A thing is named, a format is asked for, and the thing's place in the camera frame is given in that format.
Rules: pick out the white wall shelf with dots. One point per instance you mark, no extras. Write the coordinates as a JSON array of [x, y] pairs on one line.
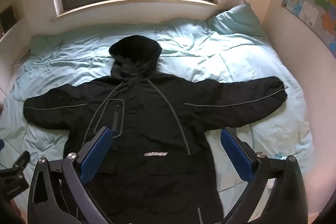
[[10, 11]]

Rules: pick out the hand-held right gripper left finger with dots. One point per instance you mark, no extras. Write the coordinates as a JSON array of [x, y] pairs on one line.
[[94, 153]]

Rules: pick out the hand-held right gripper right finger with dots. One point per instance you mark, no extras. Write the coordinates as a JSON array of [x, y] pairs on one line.
[[237, 153]]

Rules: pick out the black hooded jacket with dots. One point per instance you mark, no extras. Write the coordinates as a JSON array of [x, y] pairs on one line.
[[157, 113]]

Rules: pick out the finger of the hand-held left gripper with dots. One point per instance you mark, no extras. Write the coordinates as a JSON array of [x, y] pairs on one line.
[[23, 158]]

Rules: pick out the light blue quilt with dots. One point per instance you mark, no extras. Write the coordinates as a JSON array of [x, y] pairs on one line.
[[210, 50]]

